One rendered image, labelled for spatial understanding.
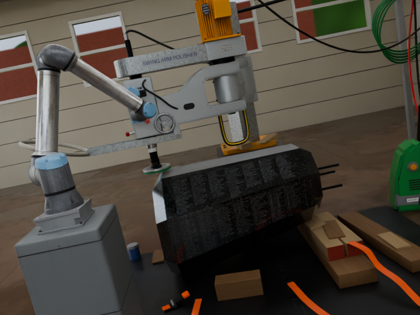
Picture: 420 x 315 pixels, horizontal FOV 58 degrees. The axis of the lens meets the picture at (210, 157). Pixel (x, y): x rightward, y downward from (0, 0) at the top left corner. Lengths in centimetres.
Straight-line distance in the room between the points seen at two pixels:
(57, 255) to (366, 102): 861
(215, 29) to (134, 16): 630
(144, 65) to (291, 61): 666
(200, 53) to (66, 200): 145
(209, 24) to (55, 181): 159
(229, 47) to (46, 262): 186
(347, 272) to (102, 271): 146
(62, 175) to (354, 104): 832
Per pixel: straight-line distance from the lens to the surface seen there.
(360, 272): 260
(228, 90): 289
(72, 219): 195
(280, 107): 912
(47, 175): 198
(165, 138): 284
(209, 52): 284
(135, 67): 278
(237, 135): 360
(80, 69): 214
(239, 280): 257
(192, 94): 282
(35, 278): 203
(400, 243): 291
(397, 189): 364
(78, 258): 192
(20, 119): 973
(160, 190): 272
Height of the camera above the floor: 138
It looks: 11 degrees down
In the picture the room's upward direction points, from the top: 12 degrees counter-clockwise
